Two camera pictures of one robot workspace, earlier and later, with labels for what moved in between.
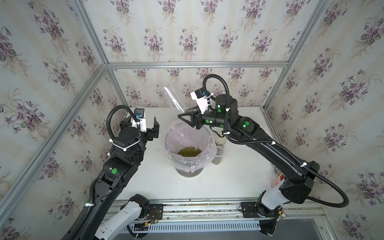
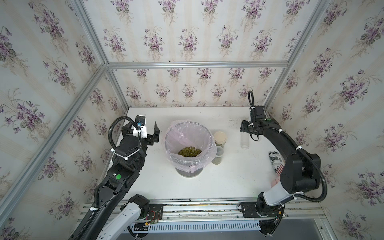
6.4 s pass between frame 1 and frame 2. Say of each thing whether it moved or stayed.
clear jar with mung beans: moved
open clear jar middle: stayed
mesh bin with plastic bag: stayed
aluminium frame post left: stayed
